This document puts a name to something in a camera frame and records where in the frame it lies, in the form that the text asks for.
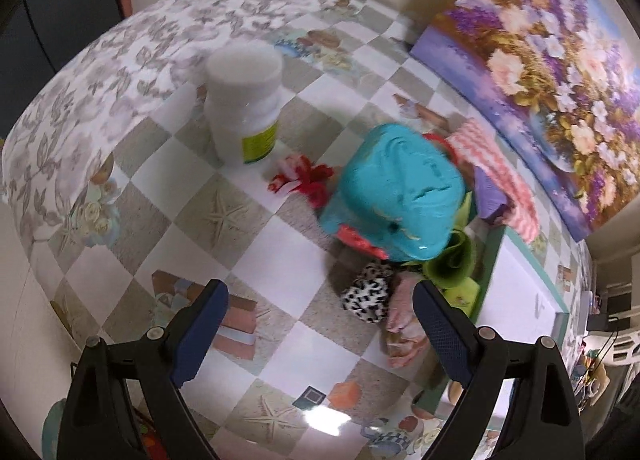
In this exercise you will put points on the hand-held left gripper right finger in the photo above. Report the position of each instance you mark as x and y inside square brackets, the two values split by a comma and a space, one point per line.
[440, 330]

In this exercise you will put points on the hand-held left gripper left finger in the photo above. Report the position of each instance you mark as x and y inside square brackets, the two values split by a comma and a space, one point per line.
[200, 330]

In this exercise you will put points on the pink white striped cloth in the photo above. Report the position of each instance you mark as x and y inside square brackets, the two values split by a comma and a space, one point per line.
[500, 170]

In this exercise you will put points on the pale pink cloth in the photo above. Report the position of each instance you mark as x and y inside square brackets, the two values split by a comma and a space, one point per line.
[405, 325]

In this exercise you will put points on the green rolled cloth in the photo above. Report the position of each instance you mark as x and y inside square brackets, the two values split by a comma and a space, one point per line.
[450, 265]

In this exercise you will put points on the leopard print scrunchie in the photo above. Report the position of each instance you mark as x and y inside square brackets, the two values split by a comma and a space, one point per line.
[365, 292]

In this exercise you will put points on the white box with teal edge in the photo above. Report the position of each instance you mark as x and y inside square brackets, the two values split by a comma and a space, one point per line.
[520, 300]

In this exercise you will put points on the checkered printed oilcloth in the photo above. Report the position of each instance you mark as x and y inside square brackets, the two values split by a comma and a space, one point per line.
[280, 290]

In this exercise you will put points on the turquoise plastic toy case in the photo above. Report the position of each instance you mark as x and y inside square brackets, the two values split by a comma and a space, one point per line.
[395, 190]

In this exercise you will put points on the cluttered background shelf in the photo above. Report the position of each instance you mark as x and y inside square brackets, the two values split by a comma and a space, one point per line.
[610, 340]

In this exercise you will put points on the red ribbon bow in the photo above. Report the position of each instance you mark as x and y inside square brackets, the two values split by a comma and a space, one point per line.
[305, 180]

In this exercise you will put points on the white plastic bottle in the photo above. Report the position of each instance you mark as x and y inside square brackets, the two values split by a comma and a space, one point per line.
[240, 110]

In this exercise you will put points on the grey leaf print tablecloth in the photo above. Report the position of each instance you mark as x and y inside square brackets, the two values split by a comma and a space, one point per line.
[100, 90]

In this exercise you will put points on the flower painting canvas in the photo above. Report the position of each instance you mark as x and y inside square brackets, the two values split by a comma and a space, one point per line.
[540, 65]

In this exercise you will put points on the dark cabinet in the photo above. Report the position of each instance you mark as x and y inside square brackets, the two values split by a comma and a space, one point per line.
[45, 15]

